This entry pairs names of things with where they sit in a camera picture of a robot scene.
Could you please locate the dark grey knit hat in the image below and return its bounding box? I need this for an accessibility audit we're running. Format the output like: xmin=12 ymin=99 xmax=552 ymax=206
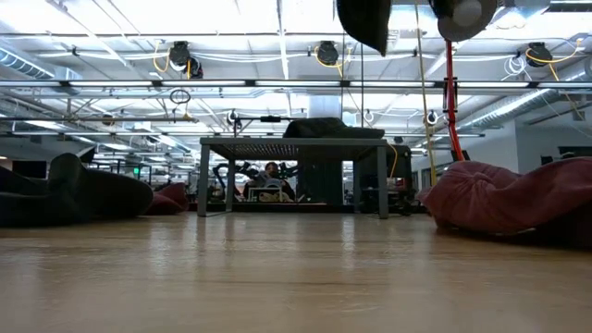
xmin=282 ymin=117 xmax=386 ymax=140
xmin=336 ymin=0 xmax=393 ymax=57
xmin=0 ymin=152 xmax=154 ymax=228

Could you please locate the maroon knit hat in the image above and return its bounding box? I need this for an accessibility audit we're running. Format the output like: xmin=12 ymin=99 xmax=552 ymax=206
xmin=417 ymin=155 xmax=592 ymax=237
xmin=145 ymin=181 xmax=191 ymax=216

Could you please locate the grey perforated metal stand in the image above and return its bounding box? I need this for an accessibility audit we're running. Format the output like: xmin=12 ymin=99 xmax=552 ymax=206
xmin=197 ymin=137 xmax=389 ymax=219

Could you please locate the person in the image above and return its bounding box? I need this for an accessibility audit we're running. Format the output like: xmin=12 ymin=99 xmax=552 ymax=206
xmin=243 ymin=161 xmax=297 ymax=204

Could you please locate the red desk lamp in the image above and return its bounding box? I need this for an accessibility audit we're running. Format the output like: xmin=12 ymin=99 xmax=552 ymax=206
xmin=437 ymin=0 xmax=500 ymax=163

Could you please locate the black desk monitor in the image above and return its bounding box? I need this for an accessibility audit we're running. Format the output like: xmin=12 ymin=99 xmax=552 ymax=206
xmin=11 ymin=160 xmax=48 ymax=180

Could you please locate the black aluminium table frame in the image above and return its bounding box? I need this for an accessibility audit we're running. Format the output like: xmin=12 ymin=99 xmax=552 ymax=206
xmin=187 ymin=202 xmax=429 ymax=216

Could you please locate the yellow hanging cord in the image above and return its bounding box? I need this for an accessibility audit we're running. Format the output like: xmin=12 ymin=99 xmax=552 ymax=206
xmin=413 ymin=0 xmax=438 ymax=187

